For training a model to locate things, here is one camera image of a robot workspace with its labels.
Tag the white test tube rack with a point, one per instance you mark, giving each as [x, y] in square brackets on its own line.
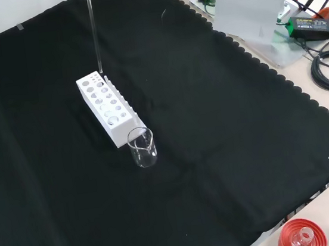
[117, 131]

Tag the white card sheet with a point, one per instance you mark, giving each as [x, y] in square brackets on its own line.
[244, 14]

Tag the red ribbed funnel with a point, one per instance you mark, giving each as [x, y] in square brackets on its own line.
[286, 234]

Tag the clear glass flask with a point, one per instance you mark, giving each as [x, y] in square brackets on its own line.
[302, 239]

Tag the clear glass rod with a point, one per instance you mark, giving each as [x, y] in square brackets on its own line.
[93, 32]

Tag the clear glass graduated beaker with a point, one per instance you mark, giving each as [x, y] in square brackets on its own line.
[144, 157]

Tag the black power adapter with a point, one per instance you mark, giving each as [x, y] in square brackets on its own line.
[310, 27]

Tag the black bench cloth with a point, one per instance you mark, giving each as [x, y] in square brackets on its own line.
[212, 123]

